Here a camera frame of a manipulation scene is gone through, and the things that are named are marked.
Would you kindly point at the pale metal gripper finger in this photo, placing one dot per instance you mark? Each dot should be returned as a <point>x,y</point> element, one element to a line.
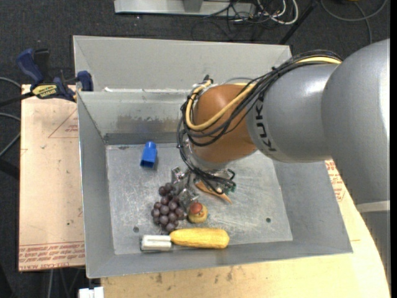
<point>188,198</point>
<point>177,175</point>

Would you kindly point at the yellow toy duck, brown hat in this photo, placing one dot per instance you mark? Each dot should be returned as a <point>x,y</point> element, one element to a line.
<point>198,213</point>

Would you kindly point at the purple toy grape bunch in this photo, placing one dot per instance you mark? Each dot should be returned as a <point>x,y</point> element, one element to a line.
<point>166,211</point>

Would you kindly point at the grey metal bin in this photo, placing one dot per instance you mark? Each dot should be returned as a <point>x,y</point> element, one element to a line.
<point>254,203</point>

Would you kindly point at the yellow toy corn cob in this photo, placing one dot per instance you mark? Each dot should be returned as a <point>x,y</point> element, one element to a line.
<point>200,237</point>

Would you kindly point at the orange toy carrot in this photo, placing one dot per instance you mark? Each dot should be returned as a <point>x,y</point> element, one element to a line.
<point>222,196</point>

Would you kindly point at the white cylinder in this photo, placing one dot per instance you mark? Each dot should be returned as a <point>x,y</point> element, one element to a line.
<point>155,242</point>

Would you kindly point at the brown cardboard board, red print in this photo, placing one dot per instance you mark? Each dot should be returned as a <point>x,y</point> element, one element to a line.
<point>49,178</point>

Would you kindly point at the blue toy block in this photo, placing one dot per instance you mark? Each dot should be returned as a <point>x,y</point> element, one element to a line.
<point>149,155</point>

